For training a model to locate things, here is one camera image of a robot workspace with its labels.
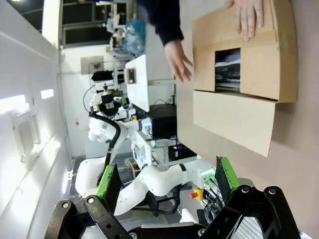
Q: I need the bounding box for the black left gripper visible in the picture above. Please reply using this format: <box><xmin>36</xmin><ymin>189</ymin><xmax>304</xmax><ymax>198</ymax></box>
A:
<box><xmin>96</xmin><ymin>94</ymin><xmax>130</xmax><ymax>117</ymax></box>

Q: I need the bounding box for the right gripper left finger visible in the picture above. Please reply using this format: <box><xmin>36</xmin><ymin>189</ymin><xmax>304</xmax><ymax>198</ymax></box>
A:
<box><xmin>46</xmin><ymin>163</ymin><xmax>133</xmax><ymax>239</ymax></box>

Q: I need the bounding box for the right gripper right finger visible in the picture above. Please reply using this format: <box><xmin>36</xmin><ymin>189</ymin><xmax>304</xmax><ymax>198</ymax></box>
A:
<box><xmin>199</xmin><ymin>156</ymin><xmax>301</xmax><ymax>239</ymax></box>

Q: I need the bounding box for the large brown cardboard box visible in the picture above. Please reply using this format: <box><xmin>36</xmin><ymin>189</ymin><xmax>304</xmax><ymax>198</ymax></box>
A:
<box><xmin>192</xmin><ymin>0</ymin><xmax>299</xmax><ymax>157</ymax></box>

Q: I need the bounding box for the person's right forearm black sleeve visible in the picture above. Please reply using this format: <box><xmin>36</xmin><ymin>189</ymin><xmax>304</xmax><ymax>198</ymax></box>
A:
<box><xmin>136</xmin><ymin>0</ymin><xmax>185</xmax><ymax>47</ymax></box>

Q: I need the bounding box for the person's right hand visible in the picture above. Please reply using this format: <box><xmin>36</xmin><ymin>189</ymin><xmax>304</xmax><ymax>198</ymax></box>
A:
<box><xmin>165</xmin><ymin>39</ymin><xmax>194</xmax><ymax>83</ymax></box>

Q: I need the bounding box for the person's left hand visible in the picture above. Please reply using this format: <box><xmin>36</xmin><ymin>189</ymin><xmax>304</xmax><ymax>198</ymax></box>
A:
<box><xmin>225</xmin><ymin>0</ymin><xmax>265</xmax><ymax>42</ymax></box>

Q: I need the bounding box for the wooden crate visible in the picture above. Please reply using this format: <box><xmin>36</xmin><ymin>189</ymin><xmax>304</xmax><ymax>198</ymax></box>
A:
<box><xmin>127</xmin><ymin>158</ymin><xmax>143</xmax><ymax>179</ymax></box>

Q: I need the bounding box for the red emergency stop button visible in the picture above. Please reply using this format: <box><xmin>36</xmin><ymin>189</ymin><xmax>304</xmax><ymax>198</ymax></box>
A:
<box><xmin>189</xmin><ymin>188</ymin><xmax>204</xmax><ymax>200</ymax></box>

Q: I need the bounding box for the white side table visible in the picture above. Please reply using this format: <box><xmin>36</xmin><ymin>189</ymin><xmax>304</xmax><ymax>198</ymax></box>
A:
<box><xmin>124</xmin><ymin>54</ymin><xmax>176</xmax><ymax>113</ymax></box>

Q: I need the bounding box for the brown item on side table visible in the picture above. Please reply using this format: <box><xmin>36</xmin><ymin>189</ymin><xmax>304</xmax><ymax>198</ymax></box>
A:
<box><xmin>126</xmin><ymin>67</ymin><xmax>137</xmax><ymax>85</ymax></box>

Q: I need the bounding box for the black office chair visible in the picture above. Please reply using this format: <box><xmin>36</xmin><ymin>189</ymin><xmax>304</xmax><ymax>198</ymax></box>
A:
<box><xmin>147</xmin><ymin>186</ymin><xmax>182</xmax><ymax>217</ymax></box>

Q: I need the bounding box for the black computer case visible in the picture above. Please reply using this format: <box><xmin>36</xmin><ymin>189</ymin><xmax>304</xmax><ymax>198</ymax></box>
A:
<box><xmin>149</xmin><ymin>111</ymin><xmax>178</xmax><ymax>139</ymax></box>

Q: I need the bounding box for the blue plastic bag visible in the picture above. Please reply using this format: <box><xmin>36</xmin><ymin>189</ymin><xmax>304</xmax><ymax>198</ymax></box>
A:
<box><xmin>122</xmin><ymin>19</ymin><xmax>147</xmax><ymax>55</ymax></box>

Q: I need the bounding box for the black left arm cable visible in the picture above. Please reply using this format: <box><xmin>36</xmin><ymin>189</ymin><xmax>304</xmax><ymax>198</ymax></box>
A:
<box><xmin>88</xmin><ymin>112</ymin><xmax>123</xmax><ymax>172</ymax></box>

